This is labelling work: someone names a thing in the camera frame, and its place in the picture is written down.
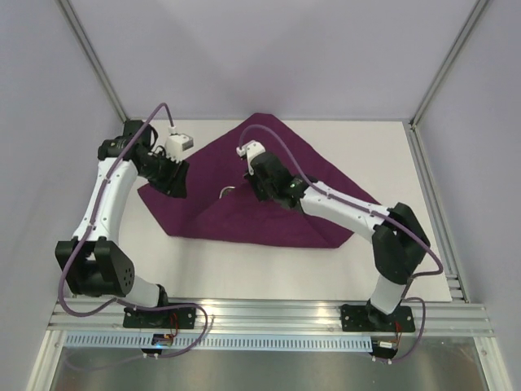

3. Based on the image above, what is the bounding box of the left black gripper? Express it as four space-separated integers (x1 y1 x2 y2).
139 149 189 199

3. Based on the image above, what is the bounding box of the purple cloth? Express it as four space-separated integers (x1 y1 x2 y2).
138 113 376 248

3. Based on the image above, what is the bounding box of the steel instrument tray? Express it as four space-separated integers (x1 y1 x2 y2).
219 186 235 199

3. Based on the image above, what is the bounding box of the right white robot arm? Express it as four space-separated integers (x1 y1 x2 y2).
236 142 431 330

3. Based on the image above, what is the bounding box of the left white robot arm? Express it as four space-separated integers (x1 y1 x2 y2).
55 120 194 327

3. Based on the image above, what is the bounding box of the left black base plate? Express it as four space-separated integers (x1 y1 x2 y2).
122 303 197 330

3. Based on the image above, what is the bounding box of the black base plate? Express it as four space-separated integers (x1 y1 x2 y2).
122 303 197 330
339 304 416 333

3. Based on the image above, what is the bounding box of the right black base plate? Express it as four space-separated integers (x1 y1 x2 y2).
339 304 416 333

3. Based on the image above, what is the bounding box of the aluminium rail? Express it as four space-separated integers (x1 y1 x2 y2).
47 298 494 337

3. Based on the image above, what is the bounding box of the slotted cable duct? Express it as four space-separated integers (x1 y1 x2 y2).
64 332 372 353

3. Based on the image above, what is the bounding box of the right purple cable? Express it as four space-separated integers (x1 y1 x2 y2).
238 124 444 282

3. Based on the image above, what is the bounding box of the left aluminium frame post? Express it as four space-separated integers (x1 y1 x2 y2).
55 0 129 122

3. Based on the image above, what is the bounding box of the aluminium frame post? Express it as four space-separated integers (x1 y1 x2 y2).
55 0 129 122
409 0 492 130

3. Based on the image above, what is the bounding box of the right aluminium frame post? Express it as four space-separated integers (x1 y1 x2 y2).
409 0 492 130

